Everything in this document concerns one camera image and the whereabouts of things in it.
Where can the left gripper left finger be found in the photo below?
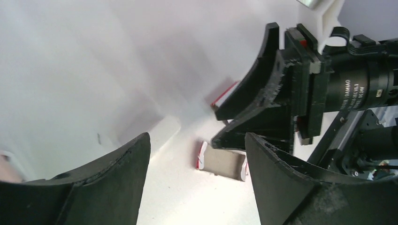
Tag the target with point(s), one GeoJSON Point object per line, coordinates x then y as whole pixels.
{"type": "Point", "coordinates": [105, 191]}

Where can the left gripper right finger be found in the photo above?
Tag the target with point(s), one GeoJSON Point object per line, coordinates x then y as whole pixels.
{"type": "Point", "coordinates": [291, 191]}

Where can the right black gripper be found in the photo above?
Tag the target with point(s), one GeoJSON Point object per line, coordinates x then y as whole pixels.
{"type": "Point", "coordinates": [359, 75]}

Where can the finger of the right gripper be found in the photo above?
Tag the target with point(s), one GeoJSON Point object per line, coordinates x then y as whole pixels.
{"type": "Point", "coordinates": [273, 124]}

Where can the cardboard staple box tray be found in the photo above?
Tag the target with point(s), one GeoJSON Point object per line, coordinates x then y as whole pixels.
{"type": "Point", "coordinates": [226, 163]}

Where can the red staple box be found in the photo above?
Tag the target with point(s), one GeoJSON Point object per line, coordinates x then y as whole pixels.
{"type": "Point", "coordinates": [222, 98]}

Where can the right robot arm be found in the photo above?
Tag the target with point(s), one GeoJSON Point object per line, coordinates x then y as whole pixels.
{"type": "Point", "coordinates": [356, 143]}

